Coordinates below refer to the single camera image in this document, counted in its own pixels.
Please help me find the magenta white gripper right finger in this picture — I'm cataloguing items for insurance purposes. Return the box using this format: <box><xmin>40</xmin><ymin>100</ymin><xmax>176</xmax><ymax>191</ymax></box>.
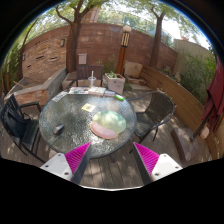
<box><xmin>133</xmin><ymin>142</ymin><xmax>182</xmax><ymax>185</ymax></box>

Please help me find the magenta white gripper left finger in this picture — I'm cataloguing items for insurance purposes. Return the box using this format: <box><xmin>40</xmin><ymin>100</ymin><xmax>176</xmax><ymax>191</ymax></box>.
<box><xmin>41</xmin><ymin>142</ymin><xmax>92</xmax><ymax>185</ymax></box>

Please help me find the black metal chair left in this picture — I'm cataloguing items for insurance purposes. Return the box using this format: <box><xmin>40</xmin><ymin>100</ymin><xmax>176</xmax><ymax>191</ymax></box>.
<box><xmin>0</xmin><ymin>95</ymin><xmax>44</xmax><ymax>163</ymax></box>

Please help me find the round glass patio table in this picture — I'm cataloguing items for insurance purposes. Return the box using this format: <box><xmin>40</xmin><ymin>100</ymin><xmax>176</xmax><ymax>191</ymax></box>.
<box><xmin>39</xmin><ymin>91</ymin><xmax>136</xmax><ymax>158</ymax></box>

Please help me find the dark wicker chair right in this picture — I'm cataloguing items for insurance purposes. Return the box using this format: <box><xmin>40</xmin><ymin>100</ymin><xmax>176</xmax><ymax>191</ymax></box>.
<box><xmin>129</xmin><ymin>91</ymin><xmax>175</xmax><ymax>143</ymax></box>

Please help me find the yellow square card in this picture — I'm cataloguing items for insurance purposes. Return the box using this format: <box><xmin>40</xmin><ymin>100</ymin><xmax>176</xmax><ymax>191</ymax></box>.
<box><xmin>82</xmin><ymin>103</ymin><xmax>95</xmax><ymax>112</ymax></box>

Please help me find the curved wooden bench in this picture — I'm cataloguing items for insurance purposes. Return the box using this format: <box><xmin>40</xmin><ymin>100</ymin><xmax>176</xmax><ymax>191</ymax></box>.
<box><xmin>139</xmin><ymin>64</ymin><xmax>219</xmax><ymax>161</ymax></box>

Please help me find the colourful paper sheet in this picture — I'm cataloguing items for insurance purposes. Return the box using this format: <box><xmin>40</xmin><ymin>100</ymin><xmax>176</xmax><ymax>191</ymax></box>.
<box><xmin>69</xmin><ymin>87</ymin><xmax>89</xmax><ymax>95</ymax></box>

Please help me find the green marker pen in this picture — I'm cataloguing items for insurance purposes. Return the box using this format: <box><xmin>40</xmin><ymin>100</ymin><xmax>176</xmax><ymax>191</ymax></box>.
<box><xmin>115</xmin><ymin>95</ymin><xmax>124</xmax><ymax>101</ymax></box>

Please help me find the open book stack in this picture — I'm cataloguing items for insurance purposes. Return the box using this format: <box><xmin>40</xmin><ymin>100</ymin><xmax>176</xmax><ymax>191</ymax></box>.
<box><xmin>88</xmin><ymin>87</ymin><xmax>105</xmax><ymax>97</ymax></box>

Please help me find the folded red patio umbrella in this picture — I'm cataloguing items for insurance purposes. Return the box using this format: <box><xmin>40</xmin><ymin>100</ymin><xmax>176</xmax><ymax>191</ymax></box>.
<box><xmin>190</xmin><ymin>57</ymin><xmax>224</xmax><ymax>142</ymax></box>

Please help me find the clear plastic cup with straw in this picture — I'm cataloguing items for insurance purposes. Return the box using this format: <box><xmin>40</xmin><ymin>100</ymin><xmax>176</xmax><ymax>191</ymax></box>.
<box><xmin>88</xmin><ymin>71</ymin><xmax>96</xmax><ymax>88</ymax></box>

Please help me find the square stone planter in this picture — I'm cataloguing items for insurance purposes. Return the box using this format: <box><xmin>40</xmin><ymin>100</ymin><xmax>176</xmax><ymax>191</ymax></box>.
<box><xmin>105</xmin><ymin>72</ymin><xmax>125</xmax><ymax>95</ymax></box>

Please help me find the dark chair behind table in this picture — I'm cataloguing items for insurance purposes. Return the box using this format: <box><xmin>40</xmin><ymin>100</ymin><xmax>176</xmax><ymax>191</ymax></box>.
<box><xmin>67</xmin><ymin>65</ymin><xmax>104</xmax><ymax>89</ymax></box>

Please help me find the right tree trunk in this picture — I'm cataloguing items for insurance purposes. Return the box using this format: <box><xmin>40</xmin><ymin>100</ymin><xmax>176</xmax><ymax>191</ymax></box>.
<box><xmin>149</xmin><ymin>6</ymin><xmax>165</xmax><ymax>68</ymax></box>

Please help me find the tree trunk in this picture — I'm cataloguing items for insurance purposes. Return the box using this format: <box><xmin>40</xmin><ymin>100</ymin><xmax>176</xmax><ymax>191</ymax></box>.
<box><xmin>149</xmin><ymin>6</ymin><xmax>165</xmax><ymax>68</ymax></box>
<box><xmin>55</xmin><ymin>0</ymin><xmax>100</xmax><ymax>73</ymax></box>

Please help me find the left tree trunk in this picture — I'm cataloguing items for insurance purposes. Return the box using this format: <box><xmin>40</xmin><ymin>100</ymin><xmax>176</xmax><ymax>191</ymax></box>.
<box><xmin>55</xmin><ymin>0</ymin><xmax>100</xmax><ymax>73</ymax></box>

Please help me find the wooden lamp post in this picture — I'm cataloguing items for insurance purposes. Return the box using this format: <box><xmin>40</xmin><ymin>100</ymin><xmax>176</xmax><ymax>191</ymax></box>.
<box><xmin>116</xmin><ymin>25</ymin><xmax>132</xmax><ymax>75</ymax></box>

